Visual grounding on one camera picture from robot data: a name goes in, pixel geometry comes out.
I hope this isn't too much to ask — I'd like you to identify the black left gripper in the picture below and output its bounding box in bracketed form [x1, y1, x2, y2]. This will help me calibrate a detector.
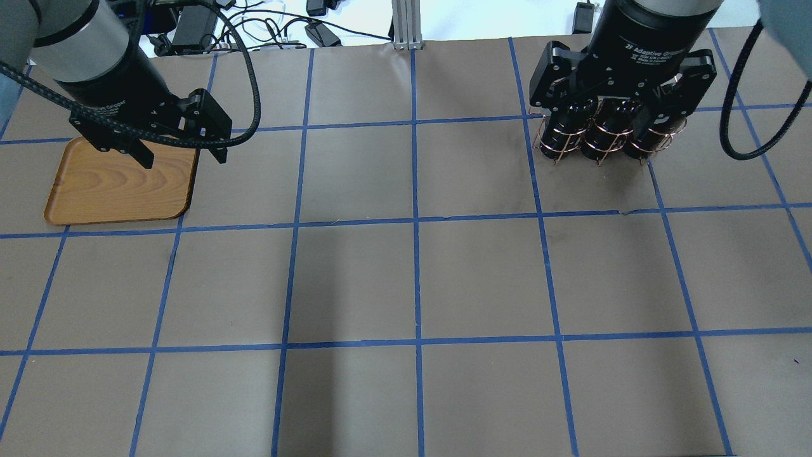
[31, 1, 232, 169]

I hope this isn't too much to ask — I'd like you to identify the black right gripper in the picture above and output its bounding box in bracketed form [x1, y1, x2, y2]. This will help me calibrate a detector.
[528, 1, 718, 142]

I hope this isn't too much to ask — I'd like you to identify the black braided cable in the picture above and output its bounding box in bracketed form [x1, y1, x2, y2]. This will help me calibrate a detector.
[719, 19, 812, 161]
[0, 0, 262, 150]

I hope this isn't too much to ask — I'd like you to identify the wooden tray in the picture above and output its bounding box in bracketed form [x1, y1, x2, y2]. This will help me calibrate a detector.
[43, 138, 199, 225]

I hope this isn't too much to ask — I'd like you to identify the dark wine bottle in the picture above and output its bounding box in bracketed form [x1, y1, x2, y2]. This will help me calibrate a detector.
[622, 101, 679, 160]
[539, 98, 598, 161]
[580, 98, 640, 164]

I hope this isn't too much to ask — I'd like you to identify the copper wire bottle basket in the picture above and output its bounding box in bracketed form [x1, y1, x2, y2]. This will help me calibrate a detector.
[534, 105, 687, 166]

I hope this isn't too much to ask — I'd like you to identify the black power brick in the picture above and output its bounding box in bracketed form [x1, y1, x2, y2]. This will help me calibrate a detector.
[170, 6, 218, 55]

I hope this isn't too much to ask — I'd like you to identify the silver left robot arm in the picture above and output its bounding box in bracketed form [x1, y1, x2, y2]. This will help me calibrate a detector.
[2, 1, 232, 169]

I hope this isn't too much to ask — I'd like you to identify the aluminium frame post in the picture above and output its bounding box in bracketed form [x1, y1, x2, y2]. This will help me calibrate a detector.
[391, 0, 424, 50]

